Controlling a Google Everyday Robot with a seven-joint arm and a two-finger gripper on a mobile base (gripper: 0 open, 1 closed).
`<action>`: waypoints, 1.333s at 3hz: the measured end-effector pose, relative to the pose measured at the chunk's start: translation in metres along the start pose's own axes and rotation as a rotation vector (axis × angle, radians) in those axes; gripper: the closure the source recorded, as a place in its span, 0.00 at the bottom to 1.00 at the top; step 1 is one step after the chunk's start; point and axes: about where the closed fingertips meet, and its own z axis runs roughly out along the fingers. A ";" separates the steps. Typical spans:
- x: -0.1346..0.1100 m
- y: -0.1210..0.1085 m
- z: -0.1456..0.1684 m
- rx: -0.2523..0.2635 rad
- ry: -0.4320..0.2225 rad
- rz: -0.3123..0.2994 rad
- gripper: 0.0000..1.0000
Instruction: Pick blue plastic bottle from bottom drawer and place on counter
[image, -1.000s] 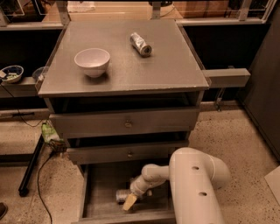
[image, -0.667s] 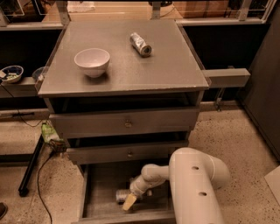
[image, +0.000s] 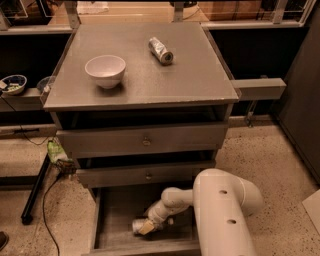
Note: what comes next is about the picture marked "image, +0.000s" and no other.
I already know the bottom grey open drawer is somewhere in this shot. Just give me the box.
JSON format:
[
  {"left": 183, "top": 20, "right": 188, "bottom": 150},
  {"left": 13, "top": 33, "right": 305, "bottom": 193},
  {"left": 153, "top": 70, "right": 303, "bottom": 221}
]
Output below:
[{"left": 84, "top": 183, "right": 201, "bottom": 256}]

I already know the black floor cable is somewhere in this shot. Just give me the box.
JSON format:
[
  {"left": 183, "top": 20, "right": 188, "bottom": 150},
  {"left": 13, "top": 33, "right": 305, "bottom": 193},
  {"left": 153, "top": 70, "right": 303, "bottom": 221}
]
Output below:
[{"left": 41, "top": 171, "right": 64, "bottom": 256}]

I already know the green snack bag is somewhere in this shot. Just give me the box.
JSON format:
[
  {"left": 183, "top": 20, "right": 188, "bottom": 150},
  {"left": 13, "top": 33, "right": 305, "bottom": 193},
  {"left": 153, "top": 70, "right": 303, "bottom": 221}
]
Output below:
[{"left": 47, "top": 140, "right": 74, "bottom": 168}]

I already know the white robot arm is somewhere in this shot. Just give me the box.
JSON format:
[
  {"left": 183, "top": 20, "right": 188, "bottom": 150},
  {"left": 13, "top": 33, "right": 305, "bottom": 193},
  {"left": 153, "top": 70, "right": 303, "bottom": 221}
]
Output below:
[{"left": 132, "top": 168, "right": 264, "bottom": 256}]

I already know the middle grey drawer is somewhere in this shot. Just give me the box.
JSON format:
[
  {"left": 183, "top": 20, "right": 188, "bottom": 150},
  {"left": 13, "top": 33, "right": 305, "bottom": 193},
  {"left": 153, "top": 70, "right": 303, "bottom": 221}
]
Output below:
[{"left": 76, "top": 160, "right": 216, "bottom": 188}]

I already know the small glass bowl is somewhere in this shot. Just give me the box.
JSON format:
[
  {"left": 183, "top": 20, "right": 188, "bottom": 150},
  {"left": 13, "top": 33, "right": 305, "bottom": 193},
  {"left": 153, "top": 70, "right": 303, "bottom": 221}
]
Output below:
[{"left": 36, "top": 76, "right": 56, "bottom": 93}]

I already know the white floor board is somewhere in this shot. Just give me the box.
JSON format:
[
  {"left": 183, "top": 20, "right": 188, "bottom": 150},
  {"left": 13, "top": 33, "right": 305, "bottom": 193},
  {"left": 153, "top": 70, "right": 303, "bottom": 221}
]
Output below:
[{"left": 302, "top": 189, "right": 320, "bottom": 235}]

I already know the silver metal can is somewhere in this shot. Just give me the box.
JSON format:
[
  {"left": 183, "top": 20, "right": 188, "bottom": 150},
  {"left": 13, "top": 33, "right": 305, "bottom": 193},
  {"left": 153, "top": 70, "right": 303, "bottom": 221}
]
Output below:
[{"left": 148, "top": 37, "right": 174, "bottom": 65}]

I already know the dark shoe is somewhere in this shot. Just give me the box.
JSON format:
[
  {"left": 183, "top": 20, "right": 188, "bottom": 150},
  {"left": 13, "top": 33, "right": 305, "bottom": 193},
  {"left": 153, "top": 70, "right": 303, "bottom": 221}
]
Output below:
[{"left": 0, "top": 231, "right": 9, "bottom": 251}]

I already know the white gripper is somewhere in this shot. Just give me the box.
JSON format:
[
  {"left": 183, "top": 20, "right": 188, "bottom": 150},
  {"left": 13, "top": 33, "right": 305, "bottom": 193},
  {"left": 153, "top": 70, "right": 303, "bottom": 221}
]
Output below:
[{"left": 139, "top": 200, "right": 187, "bottom": 235}]

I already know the black metal table leg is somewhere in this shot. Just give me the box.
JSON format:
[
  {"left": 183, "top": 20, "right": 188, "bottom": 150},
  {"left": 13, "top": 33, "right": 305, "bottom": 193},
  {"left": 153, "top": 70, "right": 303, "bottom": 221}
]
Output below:
[{"left": 21, "top": 155, "right": 50, "bottom": 225}]

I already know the blue patterned bowl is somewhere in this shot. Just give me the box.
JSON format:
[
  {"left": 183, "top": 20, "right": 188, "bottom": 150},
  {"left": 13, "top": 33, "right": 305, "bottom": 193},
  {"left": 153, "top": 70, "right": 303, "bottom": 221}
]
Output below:
[{"left": 0, "top": 74, "right": 27, "bottom": 95}]

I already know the white ceramic bowl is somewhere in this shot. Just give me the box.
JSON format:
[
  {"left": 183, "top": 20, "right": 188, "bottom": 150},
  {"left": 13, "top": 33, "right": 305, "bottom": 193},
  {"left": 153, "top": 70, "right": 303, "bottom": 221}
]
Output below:
[{"left": 85, "top": 55, "right": 126, "bottom": 89}]

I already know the grey left low shelf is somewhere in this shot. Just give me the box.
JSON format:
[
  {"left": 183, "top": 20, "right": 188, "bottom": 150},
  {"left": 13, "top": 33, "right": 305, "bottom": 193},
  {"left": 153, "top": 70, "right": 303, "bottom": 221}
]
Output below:
[{"left": 0, "top": 88, "right": 43, "bottom": 112}]

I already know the grey side shelf beam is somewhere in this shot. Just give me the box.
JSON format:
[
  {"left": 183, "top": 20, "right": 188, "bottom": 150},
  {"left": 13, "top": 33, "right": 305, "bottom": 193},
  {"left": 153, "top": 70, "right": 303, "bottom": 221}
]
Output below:
[{"left": 231, "top": 78, "right": 286, "bottom": 101}]

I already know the grey wooden drawer cabinet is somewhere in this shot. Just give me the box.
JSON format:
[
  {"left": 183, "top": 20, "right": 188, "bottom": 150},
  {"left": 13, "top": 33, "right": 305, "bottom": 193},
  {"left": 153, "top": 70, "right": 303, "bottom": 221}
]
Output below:
[{"left": 42, "top": 22, "right": 241, "bottom": 256}]

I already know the top grey drawer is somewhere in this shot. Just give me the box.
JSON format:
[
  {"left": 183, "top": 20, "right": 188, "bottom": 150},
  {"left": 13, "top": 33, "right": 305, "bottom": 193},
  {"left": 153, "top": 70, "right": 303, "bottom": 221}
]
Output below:
[{"left": 57, "top": 122, "right": 228, "bottom": 158}]

